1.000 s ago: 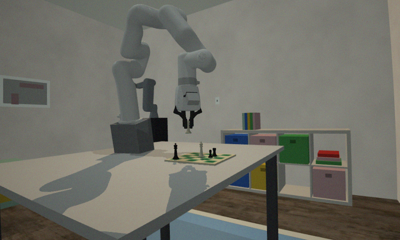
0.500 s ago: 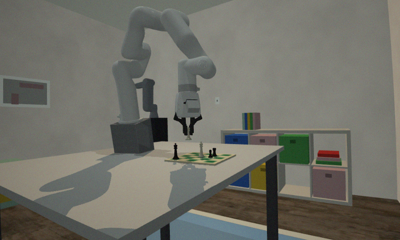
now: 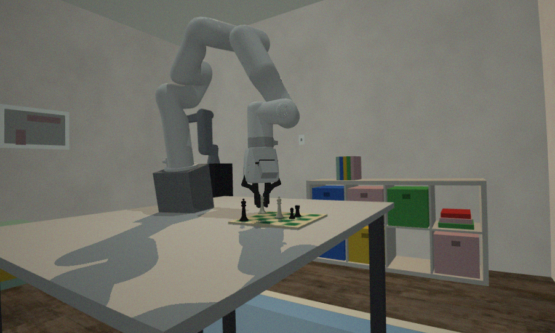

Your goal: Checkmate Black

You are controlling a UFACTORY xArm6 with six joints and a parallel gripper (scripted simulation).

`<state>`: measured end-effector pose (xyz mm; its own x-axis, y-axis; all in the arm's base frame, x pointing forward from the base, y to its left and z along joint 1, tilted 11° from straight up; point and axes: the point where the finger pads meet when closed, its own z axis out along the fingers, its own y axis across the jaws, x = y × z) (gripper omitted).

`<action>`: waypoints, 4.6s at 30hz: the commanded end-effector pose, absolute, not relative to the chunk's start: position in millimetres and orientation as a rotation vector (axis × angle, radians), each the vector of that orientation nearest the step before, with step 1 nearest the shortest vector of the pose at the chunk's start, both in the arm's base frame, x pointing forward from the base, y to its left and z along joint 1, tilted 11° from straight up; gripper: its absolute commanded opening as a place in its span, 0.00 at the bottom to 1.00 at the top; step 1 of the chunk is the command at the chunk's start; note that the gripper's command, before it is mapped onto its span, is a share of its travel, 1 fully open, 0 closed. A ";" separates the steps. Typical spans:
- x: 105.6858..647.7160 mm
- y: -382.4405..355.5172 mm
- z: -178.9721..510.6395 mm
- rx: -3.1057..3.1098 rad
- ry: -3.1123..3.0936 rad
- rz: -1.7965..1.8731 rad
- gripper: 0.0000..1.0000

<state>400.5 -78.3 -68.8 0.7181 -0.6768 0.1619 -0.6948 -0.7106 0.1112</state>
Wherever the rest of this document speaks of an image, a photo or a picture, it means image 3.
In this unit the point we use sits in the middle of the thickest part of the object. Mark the green and cream chessboard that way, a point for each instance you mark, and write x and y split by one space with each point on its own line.
269 220

